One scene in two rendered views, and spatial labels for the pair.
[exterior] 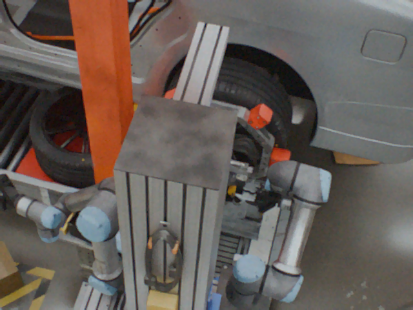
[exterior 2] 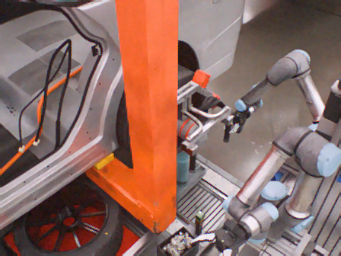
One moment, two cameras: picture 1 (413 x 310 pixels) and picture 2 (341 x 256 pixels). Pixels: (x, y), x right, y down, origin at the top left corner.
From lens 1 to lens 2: 1.91 m
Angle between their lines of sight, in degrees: 39
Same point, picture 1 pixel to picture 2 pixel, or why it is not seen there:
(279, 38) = not seen: hidden behind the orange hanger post
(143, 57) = (94, 116)
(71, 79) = (46, 190)
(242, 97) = (185, 76)
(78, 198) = (260, 184)
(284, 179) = (293, 68)
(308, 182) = (301, 59)
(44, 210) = (267, 210)
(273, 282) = not seen: hidden behind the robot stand
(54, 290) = not seen: outside the picture
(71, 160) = (101, 241)
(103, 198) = (316, 139)
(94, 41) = (165, 73)
